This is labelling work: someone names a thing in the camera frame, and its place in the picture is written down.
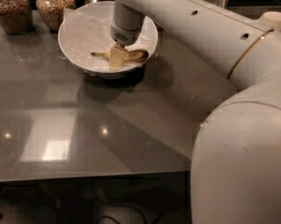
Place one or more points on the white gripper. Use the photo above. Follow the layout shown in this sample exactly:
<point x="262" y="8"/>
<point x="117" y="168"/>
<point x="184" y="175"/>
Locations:
<point x="126" y="34"/>

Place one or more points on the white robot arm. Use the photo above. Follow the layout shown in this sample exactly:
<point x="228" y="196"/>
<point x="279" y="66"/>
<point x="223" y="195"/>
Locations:
<point x="235" y="173"/>

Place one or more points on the white ceramic bowl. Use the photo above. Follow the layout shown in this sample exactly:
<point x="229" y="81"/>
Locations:
<point x="81" y="59"/>

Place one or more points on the far left grain jar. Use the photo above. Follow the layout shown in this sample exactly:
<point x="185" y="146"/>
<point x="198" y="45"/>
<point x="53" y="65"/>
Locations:
<point x="16" y="16"/>

